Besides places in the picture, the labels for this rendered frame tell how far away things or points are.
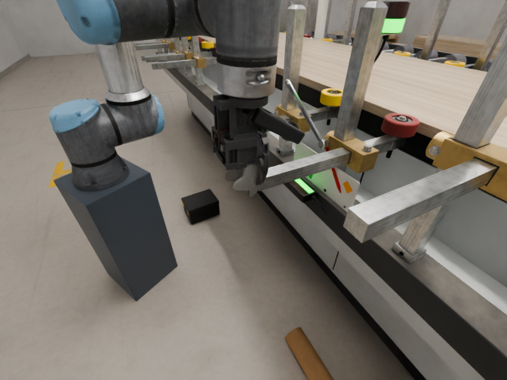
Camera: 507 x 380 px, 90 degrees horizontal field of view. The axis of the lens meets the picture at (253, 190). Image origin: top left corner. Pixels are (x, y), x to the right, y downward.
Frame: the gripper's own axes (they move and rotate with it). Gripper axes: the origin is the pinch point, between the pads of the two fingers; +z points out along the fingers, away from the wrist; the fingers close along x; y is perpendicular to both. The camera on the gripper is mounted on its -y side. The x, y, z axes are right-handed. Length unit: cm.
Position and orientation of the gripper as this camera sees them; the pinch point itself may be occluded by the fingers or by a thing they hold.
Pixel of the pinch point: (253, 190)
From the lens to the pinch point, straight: 53.5
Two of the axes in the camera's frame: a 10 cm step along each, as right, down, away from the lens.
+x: 4.4, 5.5, -7.1
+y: -9.0, 2.4, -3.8
